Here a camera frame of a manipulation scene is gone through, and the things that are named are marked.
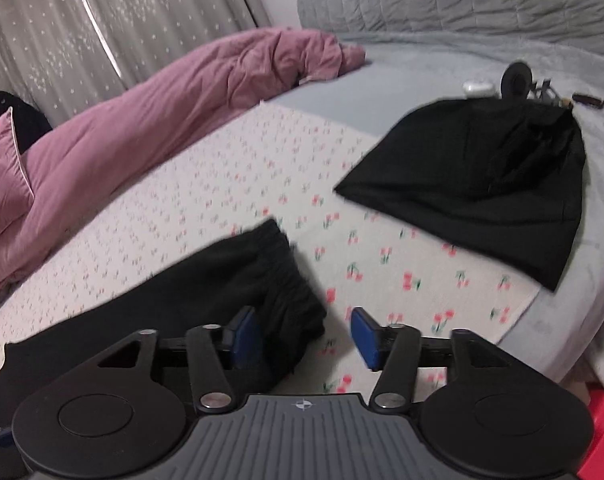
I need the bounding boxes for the black pants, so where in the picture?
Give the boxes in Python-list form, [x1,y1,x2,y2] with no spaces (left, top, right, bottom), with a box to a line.
[0,218,328,480]

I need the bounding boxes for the cherry print bed sheet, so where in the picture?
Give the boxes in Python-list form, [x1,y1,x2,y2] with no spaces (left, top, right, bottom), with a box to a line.
[0,104,540,396]

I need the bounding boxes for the folded black garment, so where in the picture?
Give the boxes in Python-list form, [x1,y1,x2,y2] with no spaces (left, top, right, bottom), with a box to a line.
[334,98,586,290]

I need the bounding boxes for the pink duvet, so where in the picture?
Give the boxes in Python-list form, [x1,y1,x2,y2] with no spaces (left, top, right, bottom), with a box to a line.
[0,28,366,301]

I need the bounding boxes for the white earbud case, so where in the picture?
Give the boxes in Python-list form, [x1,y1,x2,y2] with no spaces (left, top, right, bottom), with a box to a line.
[462,80,500,99]

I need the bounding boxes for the red box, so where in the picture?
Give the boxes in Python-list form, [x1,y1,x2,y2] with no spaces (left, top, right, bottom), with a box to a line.
[578,384,604,480]

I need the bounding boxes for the pink pillow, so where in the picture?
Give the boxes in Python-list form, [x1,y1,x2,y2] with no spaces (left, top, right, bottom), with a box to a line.
[0,107,35,235]

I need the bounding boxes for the dark plush item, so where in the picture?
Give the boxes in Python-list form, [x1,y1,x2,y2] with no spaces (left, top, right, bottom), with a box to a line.
[0,91,52,154]

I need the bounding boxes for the small dark brush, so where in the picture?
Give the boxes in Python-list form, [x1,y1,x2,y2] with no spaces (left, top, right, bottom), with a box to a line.
[571,92,604,110]

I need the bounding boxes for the grey star curtain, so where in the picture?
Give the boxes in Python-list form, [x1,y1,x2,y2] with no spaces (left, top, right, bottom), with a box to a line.
[0,0,270,126]

